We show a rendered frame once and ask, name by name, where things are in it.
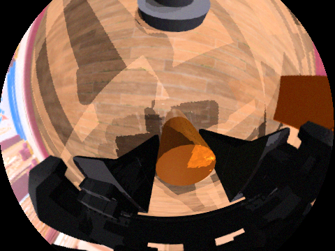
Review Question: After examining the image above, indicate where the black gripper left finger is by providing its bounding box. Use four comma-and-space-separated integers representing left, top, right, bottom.
73, 135, 159, 213

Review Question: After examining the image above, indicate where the grey round pedestal with silver shaft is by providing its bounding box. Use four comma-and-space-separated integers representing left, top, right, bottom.
137, 0, 211, 33

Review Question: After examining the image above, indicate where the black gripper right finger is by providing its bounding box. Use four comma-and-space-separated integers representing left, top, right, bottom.
199, 128, 290, 203

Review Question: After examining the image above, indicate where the orange tapered knob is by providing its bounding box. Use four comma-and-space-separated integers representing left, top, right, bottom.
156, 117, 216, 186

